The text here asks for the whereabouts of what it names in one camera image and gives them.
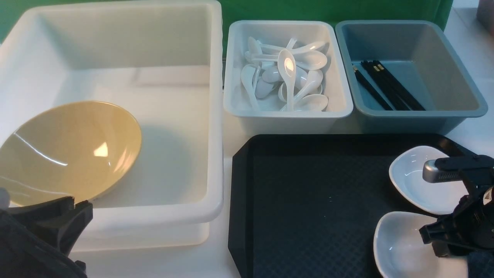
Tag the black chopsticks in bin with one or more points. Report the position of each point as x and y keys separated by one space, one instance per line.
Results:
x=394 y=96

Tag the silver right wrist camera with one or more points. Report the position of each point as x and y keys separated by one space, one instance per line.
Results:
x=448 y=169

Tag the white spoon bin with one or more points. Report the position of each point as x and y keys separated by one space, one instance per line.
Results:
x=334 y=103

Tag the green backdrop cloth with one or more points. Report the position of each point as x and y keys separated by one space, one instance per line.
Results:
x=335 y=11

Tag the white square dish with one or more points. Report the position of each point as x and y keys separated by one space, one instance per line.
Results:
x=406 y=175
x=400 y=253

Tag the white ceramic spoons pile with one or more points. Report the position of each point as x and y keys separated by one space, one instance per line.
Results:
x=260 y=76

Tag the blue-grey chopstick bin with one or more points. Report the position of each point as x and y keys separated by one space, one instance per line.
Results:
x=420 y=56

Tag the white ceramic spoon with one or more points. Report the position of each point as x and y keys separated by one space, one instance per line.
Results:
x=287 y=69

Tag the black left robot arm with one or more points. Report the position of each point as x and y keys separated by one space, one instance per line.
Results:
x=35 y=240

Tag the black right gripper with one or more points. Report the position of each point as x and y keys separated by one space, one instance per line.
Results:
x=468 y=229

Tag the large white plastic tub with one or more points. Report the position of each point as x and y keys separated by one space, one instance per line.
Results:
x=161 y=60

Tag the large yellow noodle bowl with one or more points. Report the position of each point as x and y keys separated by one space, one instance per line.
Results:
x=80 y=150

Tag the black serving tray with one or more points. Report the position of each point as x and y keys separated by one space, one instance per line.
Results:
x=307 y=205

